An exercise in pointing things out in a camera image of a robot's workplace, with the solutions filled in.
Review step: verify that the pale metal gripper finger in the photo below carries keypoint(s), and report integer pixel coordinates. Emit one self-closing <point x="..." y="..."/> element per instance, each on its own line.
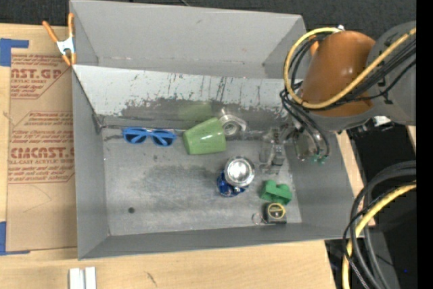
<point x="266" y="155"/>
<point x="278" y="155"/>

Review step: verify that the blue drink can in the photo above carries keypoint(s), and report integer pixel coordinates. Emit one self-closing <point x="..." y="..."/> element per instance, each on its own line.
<point x="239" y="172"/>

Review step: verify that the green toy block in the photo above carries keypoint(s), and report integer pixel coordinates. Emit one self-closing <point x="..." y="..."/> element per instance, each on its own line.
<point x="275" y="191"/>

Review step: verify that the black and yellow tape measure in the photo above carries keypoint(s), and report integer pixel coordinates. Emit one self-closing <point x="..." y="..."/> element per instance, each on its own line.
<point x="275" y="211"/>

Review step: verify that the green cup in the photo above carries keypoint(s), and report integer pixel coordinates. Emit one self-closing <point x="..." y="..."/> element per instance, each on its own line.
<point x="204" y="138"/>

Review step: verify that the blue sunglasses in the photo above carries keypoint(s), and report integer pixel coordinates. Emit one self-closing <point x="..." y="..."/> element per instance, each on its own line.
<point x="162" y="138"/>

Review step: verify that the grey metal bin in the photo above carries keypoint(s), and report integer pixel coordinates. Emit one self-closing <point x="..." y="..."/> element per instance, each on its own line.
<point x="162" y="186"/>

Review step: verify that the brown cardboard board red print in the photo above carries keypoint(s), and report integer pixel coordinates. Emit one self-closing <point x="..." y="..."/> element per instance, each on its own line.
<point x="37" y="199"/>

